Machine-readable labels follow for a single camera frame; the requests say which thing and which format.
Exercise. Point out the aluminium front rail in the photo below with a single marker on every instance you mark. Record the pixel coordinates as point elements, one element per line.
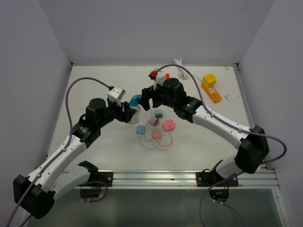
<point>262,179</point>

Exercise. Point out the yellow cube socket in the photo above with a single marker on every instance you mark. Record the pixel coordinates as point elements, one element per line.
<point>209,80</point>

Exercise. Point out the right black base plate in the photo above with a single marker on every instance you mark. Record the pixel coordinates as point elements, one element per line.
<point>207,178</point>

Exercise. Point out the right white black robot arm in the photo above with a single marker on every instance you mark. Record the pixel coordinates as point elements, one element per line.
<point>252,146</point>

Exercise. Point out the pink usb charger plug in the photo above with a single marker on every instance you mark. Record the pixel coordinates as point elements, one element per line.
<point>156,134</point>

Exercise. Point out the green charger plug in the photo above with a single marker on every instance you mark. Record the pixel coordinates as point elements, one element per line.
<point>158,113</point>

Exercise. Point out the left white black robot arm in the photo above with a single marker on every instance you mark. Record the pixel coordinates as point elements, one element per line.
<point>36,192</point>

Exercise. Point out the bright blue plug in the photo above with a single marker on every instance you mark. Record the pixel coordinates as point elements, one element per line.
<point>135,100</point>

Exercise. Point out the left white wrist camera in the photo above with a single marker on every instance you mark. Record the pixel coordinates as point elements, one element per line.
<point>116,94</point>

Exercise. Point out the orange power strip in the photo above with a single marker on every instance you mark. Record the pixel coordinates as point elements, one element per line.
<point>212,93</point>

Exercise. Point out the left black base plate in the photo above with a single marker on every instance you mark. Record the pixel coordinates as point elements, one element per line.
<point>94,178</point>

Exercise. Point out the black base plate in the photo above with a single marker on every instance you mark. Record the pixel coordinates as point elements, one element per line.
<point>207,178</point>
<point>94,178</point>

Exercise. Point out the brown usb charger plug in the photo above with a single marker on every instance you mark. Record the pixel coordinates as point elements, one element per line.
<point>154,121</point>

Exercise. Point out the pink blue white adapter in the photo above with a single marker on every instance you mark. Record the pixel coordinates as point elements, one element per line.
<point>135,118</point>

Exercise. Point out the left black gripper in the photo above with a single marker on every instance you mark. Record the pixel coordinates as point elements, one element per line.
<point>126,115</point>

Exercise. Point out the blue usb charger plug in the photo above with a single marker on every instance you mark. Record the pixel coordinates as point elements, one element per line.
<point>140,130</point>

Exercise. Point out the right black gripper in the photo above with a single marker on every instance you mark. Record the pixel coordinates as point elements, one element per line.
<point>150,92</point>

